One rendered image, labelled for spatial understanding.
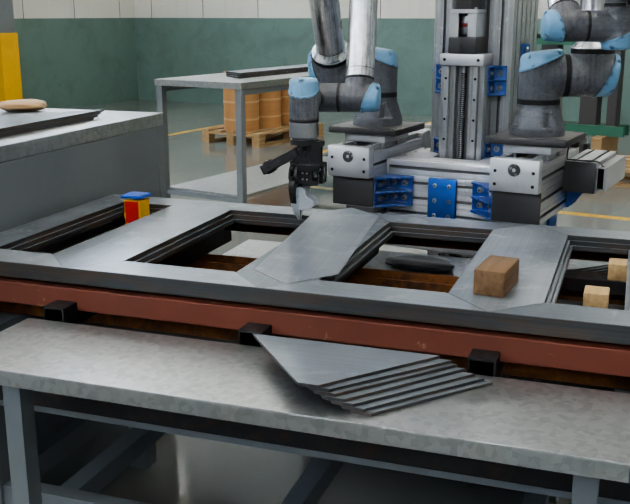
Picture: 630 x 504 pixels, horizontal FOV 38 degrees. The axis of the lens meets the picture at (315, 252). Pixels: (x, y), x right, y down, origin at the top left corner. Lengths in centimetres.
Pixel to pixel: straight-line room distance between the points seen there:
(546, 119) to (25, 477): 160
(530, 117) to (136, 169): 122
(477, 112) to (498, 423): 145
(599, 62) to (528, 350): 113
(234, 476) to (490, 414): 149
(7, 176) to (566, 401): 149
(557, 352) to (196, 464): 156
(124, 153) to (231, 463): 102
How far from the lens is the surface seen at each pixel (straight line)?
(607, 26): 237
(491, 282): 175
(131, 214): 255
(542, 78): 259
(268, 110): 1015
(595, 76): 262
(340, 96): 239
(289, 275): 187
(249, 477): 287
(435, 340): 171
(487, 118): 281
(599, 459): 140
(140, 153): 297
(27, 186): 249
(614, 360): 168
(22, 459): 195
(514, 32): 281
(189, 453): 303
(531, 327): 167
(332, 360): 158
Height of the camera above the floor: 137
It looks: 15 degrees down
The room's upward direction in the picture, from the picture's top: straight up
